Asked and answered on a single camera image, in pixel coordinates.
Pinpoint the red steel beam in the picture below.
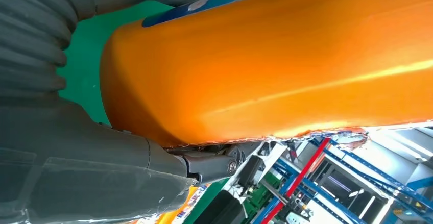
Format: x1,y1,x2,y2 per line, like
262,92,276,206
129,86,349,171
260,138,330,224

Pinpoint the black zipped carrying case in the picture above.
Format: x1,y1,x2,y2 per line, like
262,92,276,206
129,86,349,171
193,190,249,224

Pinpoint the green plastic crate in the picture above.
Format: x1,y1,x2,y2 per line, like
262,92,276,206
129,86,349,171
243,178,281,218

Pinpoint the black boxy device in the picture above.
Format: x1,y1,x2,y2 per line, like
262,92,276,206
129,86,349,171
236,155,268,196

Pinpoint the blue steel shelving rack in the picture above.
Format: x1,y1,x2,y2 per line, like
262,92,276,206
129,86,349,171
252,136,433,224

